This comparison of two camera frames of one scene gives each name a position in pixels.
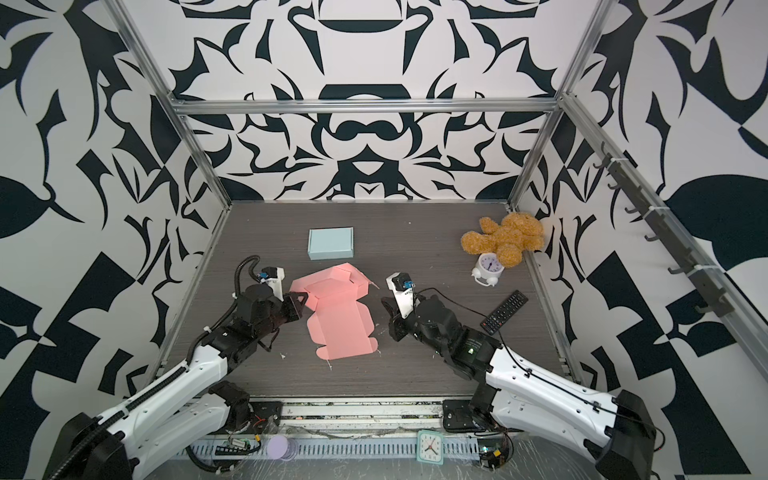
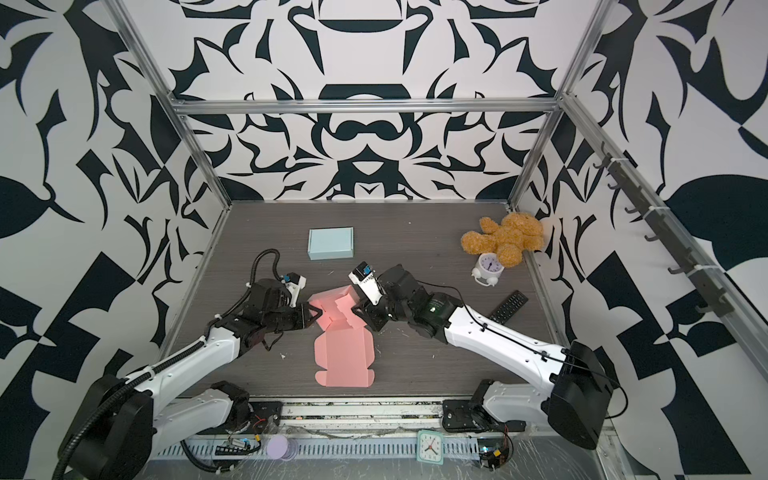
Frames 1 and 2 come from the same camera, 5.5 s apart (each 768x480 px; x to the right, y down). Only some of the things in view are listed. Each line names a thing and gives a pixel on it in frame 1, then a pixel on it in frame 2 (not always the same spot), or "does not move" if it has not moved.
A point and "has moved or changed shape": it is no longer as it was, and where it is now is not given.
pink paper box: x=340 y=322 has moved or changed shape
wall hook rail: x=705 y=278 does not move
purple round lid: x=280 y=447 does not move
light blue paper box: x=331 y=243 does not move
